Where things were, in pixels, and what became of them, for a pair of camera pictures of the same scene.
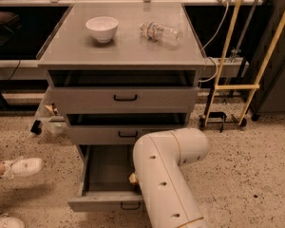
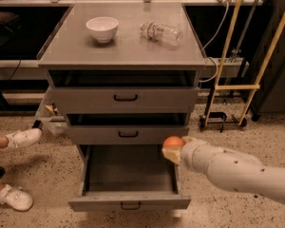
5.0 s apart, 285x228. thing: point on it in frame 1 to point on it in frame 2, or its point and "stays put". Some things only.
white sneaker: (4, 220) to (13, 197)
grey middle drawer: (119, 128) stays put
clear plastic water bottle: (159, 32) stays put
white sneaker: (21, 166) to (22, 137)
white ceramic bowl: (104, 28) stays put
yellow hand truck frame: (255, 87) stays put
